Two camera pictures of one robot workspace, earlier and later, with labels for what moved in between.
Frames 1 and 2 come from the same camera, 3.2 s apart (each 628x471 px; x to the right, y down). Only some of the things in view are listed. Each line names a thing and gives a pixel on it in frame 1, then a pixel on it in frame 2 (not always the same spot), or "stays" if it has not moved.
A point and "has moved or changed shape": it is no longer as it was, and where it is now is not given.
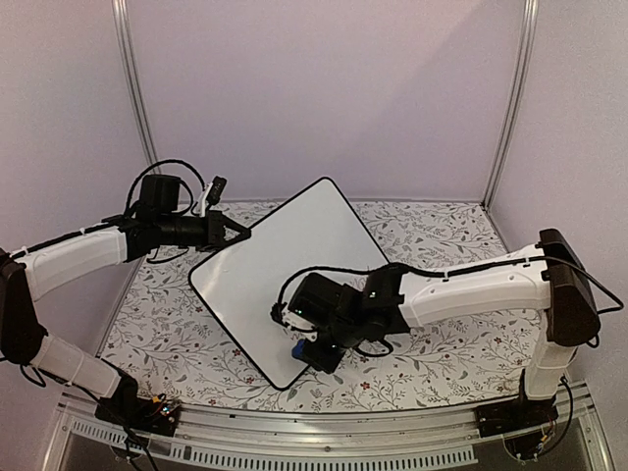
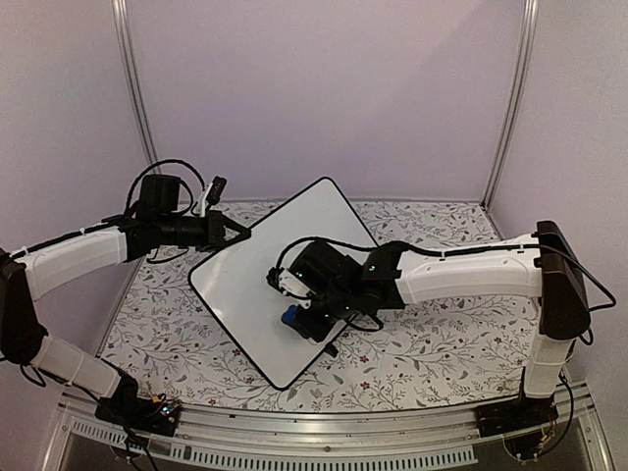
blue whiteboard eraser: x=296 y=350 has moved or changed shape
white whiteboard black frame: x=243 y=281 stays
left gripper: x=215 y=232 stays
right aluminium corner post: x=519 y=98 stays
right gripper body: x=327 y=360 to x=318 y=331
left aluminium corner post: x=124 y=42 stays
